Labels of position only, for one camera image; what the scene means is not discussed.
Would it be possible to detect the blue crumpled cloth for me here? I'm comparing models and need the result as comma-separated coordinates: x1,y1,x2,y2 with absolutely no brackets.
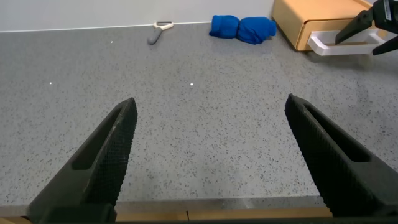
208,14,277,45

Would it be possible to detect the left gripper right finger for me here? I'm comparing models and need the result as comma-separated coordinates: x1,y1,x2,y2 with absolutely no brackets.
284,93,398,218

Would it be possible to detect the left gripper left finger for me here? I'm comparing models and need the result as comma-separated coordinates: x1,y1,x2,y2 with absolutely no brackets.
26,97,138,224

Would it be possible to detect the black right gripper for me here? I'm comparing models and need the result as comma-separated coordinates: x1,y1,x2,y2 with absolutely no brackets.
335,0,398,56

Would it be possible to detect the grey handled peeler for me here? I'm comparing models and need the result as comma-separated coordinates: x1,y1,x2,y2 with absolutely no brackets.
147,21,174,46

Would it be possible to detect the yellow drawer with white handle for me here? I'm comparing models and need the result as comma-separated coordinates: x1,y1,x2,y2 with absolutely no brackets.
297,18,388,57

